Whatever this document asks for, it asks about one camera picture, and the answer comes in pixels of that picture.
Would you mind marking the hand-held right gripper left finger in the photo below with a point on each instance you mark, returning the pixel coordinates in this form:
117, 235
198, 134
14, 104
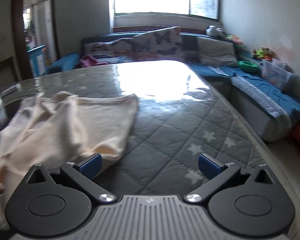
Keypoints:
91, 166

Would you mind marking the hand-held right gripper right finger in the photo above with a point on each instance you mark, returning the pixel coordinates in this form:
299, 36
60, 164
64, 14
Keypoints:
210, 166

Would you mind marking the cream shirt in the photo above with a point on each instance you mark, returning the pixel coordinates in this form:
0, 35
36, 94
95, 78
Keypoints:
65, 130

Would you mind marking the grey quilted star table cover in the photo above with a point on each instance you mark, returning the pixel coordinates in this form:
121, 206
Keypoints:
165, 135

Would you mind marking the blue patterned sofa cover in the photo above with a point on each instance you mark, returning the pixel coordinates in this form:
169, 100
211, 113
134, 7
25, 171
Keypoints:
272, 97

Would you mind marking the blue towel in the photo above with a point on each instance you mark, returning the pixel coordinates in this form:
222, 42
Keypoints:
235, 72

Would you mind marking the blue corner sofa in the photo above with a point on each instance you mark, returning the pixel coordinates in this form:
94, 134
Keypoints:
202, 69

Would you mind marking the pink cloth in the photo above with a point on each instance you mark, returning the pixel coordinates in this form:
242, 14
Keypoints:
90, 61

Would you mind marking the green bowl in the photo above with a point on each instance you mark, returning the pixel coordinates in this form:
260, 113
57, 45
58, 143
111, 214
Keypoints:
247, 66

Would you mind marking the clear plastic storage box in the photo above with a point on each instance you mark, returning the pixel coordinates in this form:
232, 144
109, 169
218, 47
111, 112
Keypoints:
275, 76

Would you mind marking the grey cushion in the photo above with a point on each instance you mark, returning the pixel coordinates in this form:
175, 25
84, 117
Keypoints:
215, 52

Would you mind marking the flat butterfly print cushion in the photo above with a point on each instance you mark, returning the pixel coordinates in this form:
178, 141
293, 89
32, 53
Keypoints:
107, 48

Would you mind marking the blue small cabinet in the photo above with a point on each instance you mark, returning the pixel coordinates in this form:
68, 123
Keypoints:
37, 60

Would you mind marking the green plush toy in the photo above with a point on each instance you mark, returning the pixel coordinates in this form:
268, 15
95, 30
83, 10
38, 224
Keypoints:
260, 53

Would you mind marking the brown plush toy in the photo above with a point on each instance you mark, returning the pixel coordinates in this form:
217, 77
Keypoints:
268, 52

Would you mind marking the colourful toy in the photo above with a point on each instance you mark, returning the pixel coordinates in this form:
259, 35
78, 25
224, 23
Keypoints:
233, 40

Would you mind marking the large butterfly print cushion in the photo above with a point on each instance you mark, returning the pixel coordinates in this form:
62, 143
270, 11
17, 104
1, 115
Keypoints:
160, 42

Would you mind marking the white plush toy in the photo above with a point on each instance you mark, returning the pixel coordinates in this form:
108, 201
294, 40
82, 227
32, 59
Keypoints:
215, 31

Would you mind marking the brown wooden door frame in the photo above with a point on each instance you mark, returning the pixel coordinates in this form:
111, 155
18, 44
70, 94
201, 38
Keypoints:
17, 30

